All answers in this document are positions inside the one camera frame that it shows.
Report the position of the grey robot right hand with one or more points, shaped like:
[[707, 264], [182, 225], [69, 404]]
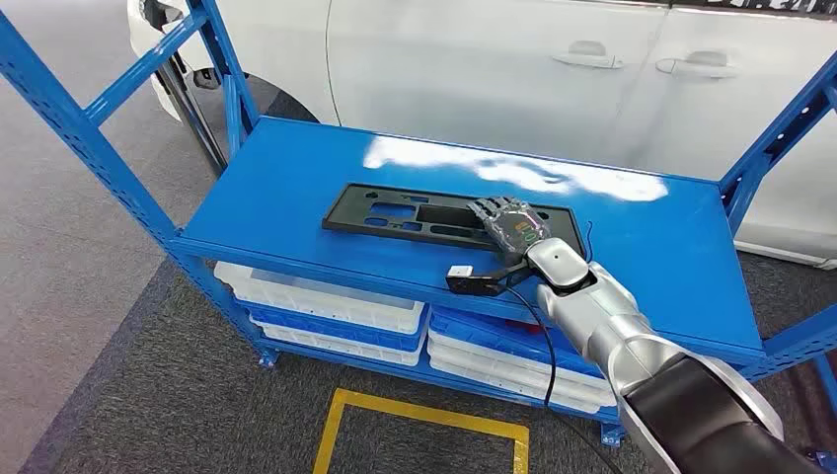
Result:
[[516, 229]]

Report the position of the black plastic panel part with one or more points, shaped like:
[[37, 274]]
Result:
[[366, 219]]

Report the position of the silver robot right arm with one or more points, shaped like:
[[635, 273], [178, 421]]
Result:
[[601, 320]]

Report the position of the blue metal shelf rack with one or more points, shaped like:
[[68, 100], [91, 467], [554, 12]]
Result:
[[327, 163]]

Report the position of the white car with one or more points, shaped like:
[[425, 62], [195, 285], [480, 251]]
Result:
[[458, 65]]

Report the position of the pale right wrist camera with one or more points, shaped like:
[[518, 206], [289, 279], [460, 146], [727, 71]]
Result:
[[467, 281]]

